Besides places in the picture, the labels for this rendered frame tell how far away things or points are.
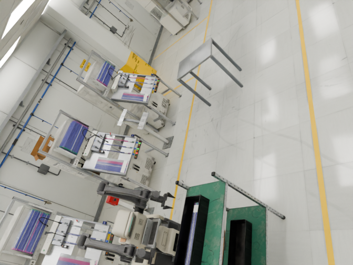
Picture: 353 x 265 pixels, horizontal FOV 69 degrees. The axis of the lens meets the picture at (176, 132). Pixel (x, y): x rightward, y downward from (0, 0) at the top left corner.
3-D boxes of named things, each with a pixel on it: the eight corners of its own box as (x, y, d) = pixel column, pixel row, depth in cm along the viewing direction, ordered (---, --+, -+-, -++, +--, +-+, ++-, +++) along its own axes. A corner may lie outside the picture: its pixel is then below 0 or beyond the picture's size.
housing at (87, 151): (100, 135, 449) (97, 130, 437) (90, 160, 422) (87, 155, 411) (95, 134, 450) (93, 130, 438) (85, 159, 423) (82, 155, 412)
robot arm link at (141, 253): (128, 244, 193) (125, 256, 189) (131, 242, 184) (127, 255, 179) (144, 247, 195) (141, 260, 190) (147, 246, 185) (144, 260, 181)
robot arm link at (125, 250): (84, 233, 202) (78, 248, 196) (81, 232, 197) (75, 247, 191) (136, 244, 194) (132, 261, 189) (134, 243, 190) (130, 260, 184)
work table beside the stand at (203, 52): (243, 87, 409) (210, 54, 369) (209, 106, 452) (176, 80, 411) (241, 68, 437) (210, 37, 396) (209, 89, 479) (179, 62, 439)
